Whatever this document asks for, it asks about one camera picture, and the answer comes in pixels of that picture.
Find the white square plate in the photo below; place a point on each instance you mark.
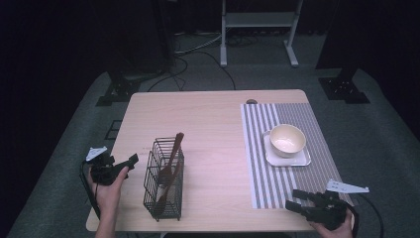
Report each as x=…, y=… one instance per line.
x=302, y=161

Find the grey striped placemat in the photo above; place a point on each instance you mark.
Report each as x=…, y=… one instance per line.
x=264, y=185

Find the brown wooden fork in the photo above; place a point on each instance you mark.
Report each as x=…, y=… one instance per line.
x=170, y=185

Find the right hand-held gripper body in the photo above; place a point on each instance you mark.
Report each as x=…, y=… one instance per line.
x=328, y=210

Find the brown wooden spoon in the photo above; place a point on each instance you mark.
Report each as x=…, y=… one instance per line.
x=176, y=147

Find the white metal stand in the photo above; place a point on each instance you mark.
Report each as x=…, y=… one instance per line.
x=261, y=19

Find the person's left hand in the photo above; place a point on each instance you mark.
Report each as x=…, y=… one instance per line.
x=107, y=196

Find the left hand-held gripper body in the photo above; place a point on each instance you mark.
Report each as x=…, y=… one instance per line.
x=102, y=170

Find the black stand base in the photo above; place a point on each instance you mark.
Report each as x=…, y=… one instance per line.
x=119, y=91
x=343, y=89

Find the cream bowl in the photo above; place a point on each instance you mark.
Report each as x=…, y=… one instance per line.
x=287, y=140

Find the person's right hand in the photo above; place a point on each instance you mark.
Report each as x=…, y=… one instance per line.
x=345, y=231

